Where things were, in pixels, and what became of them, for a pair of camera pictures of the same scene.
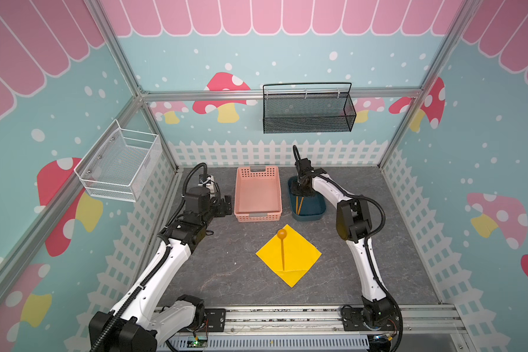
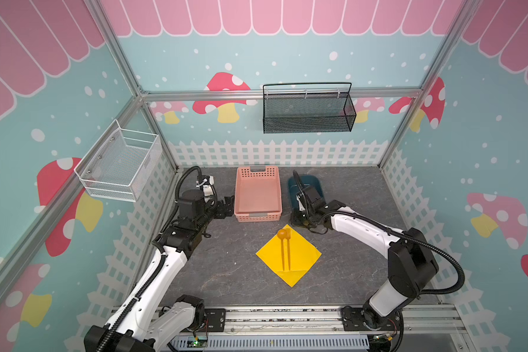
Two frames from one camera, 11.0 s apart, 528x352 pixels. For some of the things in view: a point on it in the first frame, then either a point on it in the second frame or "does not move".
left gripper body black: [216, 210] does not move
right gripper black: [301, 189] -> [303, 215]
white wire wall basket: [112, 169] does not move
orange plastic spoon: [281, 233] does not move
